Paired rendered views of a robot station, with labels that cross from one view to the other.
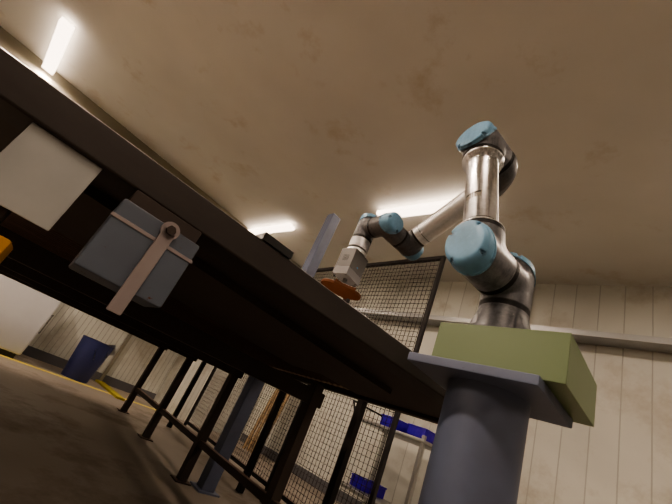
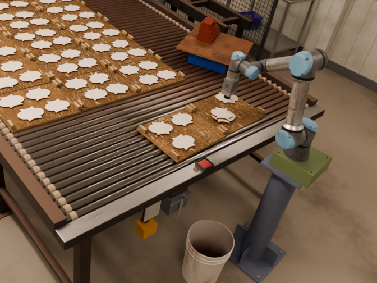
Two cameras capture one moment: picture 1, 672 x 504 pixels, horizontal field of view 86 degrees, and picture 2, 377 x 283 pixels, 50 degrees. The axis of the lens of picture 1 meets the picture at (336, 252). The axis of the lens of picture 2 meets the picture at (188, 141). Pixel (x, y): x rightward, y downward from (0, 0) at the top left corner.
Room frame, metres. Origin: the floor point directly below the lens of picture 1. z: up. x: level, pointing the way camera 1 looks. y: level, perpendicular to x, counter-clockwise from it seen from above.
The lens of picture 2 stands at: (-0.89, 0.74, 2.39)
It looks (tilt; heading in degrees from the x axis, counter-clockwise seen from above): 38 degrees down; 343
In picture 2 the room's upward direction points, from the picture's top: 13 degrees clockwise
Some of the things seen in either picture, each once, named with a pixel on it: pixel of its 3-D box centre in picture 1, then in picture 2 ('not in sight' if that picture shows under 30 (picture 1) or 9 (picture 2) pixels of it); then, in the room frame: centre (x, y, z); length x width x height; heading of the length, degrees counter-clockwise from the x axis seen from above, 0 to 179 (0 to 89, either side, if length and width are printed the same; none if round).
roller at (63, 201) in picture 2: not in sight; (204, 139); (0.96, 0.08, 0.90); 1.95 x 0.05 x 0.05; 123
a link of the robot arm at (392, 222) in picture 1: (388, 227); (251, 69); (1.09, -0.13, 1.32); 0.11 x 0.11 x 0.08; 30
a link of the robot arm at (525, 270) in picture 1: (506, 284); (304, 131); (0.79, -0.43, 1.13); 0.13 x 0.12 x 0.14; 120
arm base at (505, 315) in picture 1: (500, 327); (298, 146); (0.79, -0.43, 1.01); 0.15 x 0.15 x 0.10
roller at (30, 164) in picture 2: not in sight; (172, 113); (1.21, 0.25, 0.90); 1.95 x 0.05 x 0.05; 123
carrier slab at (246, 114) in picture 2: not in sight; (226, 111); (1.23, -0.12, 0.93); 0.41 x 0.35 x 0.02; 126
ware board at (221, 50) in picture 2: not in sight; (216, 45); (1.99, -0.19, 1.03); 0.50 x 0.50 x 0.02; 62
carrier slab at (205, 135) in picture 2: not in sight; (182, 132); (0.98, 0.22, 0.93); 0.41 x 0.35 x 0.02; 126
